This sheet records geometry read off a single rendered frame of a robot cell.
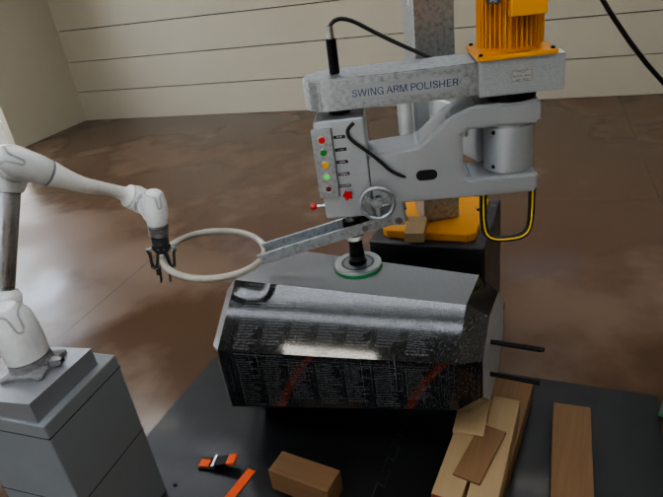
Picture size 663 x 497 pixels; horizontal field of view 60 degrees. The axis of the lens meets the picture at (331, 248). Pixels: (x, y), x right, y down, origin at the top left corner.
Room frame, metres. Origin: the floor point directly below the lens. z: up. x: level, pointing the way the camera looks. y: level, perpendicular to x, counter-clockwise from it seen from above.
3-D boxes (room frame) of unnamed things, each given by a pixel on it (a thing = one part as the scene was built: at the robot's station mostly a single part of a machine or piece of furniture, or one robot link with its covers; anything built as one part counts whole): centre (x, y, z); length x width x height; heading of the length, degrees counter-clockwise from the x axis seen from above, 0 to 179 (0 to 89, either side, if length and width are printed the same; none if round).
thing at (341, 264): (2.28, -0.11, 0.84); 0.21 x 0.21 x 0.01
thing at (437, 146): (2.21, -0.50, 1.30); 0.74 x 0.23 x 0.49; 82
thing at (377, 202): (2.15, -0.21, 1.20); 0.15 x 0.10 x 0.15; 82
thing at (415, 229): (2.61, -0.44, 0.81); 0.20 x 0.10 x 0.05; 162
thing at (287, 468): (1.78, 0.26, 0.07); 0.30 x 0.12 x 0.12; 58
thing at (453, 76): (2.23, -0.46, 1.61); 0.96 x 0.25 x 0.17; 82
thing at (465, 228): (2.82, -0.60, 0.76); 0.49 x 0.49 x 0.05; 64
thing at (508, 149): (2.19, -0.76, 1.34); 0.19 x 0.19 x 0.20
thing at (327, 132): (2.18, -0.03, 1.37); 0.08 x 0.03 x 0.28; 82
